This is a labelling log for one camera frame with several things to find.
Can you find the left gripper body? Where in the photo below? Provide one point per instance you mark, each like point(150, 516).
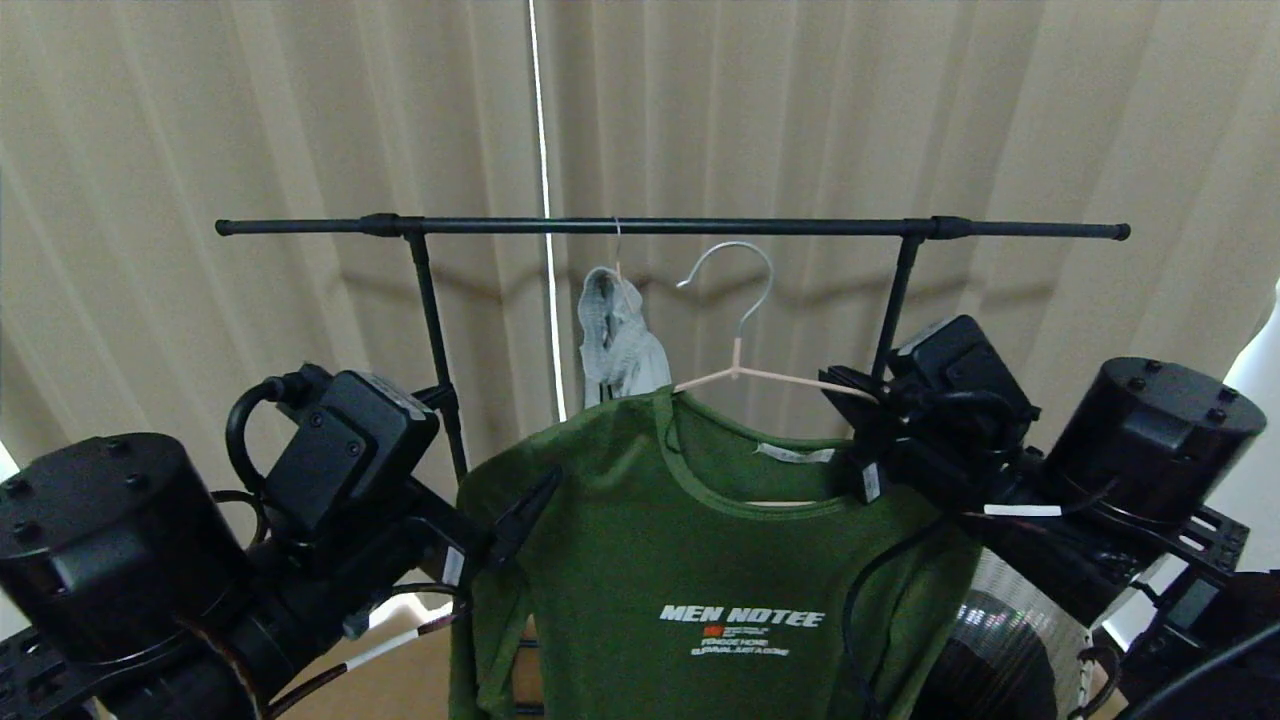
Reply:
point(400, 570)

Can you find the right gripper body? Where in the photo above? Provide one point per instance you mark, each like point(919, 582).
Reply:
point(930, 455)

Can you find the pink clothes hanger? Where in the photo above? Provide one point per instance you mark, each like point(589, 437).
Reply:
point(790, 378)
point(618, 245)

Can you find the green garment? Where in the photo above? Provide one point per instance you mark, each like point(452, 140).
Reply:
point(640, 540)

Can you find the pale grey shorts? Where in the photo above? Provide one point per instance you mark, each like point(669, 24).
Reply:
point(620, 340)

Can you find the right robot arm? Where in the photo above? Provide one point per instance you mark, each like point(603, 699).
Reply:
point(1150, 440)

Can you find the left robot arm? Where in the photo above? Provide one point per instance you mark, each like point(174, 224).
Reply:
point(110, 540)

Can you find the white laundry basket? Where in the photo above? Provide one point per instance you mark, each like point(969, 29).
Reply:
point(1010, 640)

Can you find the black clothes rack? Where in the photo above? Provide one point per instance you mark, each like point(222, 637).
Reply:
point(750, 226)

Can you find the beige curtain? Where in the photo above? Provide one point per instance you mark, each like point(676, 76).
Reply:
point(900, 100)

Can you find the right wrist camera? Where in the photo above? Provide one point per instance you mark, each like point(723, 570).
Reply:
point(960, 365)

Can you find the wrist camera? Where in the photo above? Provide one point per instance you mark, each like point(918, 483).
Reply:
point(350, 450)
point(960, 365)

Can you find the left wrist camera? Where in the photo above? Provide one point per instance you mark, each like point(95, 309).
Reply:
point(350, 450)

